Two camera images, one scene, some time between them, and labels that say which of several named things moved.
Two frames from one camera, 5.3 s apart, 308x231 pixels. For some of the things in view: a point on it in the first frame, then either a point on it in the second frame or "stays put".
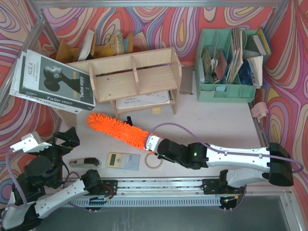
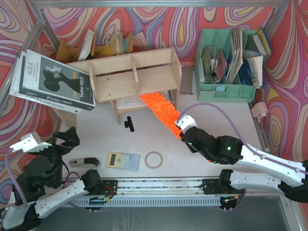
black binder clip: x=129 y=120 stays put
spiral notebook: x=145 y=99 stays put
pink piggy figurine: x=260 y=110 stays put
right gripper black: x=160 y=147 -> x=188 y=137
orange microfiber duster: x=130 y=135 -> x=165 y=109
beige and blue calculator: x=122 y=160 stays put
